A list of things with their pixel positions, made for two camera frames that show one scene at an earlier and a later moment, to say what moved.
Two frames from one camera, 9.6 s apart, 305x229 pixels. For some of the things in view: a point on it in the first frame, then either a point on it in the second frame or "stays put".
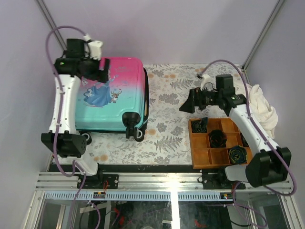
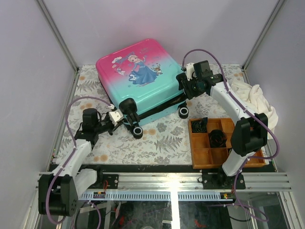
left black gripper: (102, 75) -> (114, 128)
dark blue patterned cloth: (199, 126) stays put
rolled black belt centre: (218, 139) stays put
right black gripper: (195, 98) -> (186, 86)
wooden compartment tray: (203, 156) stays put
